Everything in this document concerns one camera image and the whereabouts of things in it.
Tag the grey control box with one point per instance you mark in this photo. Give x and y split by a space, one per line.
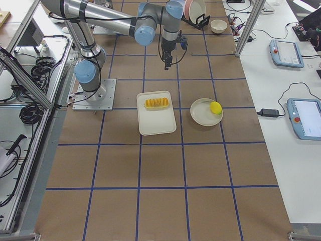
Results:
32 37

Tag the black dish rack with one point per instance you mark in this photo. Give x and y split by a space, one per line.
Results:
201 21

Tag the lower teach pendant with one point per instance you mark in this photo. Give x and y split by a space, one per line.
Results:
304 115

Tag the yellow lemon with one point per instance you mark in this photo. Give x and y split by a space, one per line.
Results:
215 108

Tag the aluminium frame post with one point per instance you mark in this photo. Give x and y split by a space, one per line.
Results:
255 12

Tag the black power adapter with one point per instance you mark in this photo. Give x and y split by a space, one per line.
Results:
268 112

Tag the pink plate in rack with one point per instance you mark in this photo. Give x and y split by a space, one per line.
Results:
186 8

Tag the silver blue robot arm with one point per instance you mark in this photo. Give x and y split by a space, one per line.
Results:
79 15

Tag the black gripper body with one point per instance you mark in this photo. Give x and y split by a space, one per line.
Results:
166 48

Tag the cream round plate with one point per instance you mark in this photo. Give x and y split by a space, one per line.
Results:
201 114

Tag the upper teach pendant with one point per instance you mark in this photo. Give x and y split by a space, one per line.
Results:
286 54

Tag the cream rectangular tray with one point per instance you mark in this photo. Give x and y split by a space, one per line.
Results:
154 121

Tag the cream bowl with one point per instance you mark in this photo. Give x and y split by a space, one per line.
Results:
218 26

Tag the yellow twisted bread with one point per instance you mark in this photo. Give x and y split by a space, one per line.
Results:
156 103

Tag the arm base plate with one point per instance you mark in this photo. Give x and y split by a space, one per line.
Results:
110 30
103 99

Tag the teach pendant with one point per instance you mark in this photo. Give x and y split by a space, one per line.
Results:
304 115
286 54

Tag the cream plate in rack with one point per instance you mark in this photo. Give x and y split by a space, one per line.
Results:
197 8

